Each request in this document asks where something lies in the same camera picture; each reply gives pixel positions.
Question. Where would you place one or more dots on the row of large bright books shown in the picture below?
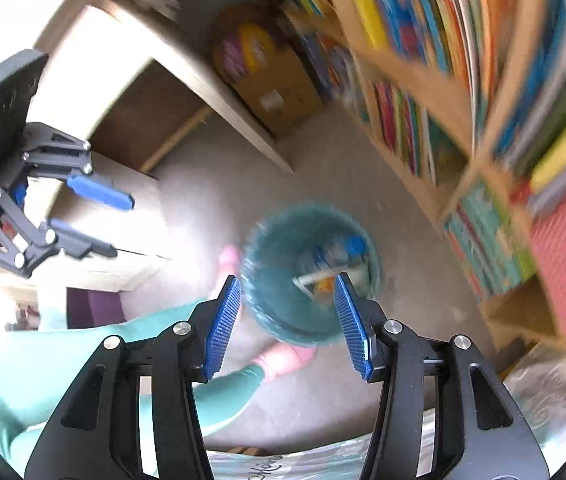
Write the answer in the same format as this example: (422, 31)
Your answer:
(413, 5)

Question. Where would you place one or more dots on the white desk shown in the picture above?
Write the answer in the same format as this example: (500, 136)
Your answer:
(88, 45)

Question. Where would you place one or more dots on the pink slipper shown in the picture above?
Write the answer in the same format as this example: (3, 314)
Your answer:
(230, 260)
(288, 358)

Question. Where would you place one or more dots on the row of teal spine books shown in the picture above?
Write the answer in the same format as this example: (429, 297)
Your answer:
(488, 240)

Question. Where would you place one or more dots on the teal plastic waste bin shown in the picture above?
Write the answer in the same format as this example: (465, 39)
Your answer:
(273, 270)

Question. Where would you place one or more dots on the person's leg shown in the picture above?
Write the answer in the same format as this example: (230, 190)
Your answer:
(233, 395)
(63, 360)

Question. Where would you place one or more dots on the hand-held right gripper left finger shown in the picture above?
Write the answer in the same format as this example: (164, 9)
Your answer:
(223, 330)

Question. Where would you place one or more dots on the wooden bookshelf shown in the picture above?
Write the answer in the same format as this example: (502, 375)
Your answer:
(443, 110)

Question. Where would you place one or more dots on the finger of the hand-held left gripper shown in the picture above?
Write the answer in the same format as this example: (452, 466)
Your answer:
(100, 191)
(80, 240)

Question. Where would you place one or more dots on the row of colourful picture books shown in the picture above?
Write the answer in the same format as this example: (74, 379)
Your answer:
(403, 120)

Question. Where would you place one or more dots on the brown cardboard box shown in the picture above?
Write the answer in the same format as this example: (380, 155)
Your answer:
(278, 95)

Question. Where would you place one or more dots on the white cardboard box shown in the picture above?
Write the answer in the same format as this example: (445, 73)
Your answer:
(313, 278)

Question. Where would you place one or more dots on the silver patterned bag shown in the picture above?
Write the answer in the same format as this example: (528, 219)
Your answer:
(548, 395)

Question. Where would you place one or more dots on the dark purple block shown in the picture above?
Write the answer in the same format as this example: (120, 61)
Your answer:
(94, 307)

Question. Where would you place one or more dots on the person's left leg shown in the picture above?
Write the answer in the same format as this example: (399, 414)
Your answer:
(63, 360)

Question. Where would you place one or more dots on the blue label water bottle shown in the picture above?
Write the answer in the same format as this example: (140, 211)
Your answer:
(343, 252)

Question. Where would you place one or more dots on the orange label drink bottle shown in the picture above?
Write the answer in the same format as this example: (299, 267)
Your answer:
(324, 288)

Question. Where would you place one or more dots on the person's right leg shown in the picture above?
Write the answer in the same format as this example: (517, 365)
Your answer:
(233, 395)

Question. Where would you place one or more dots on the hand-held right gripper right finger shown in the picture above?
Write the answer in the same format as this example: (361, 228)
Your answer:
(353, 330)

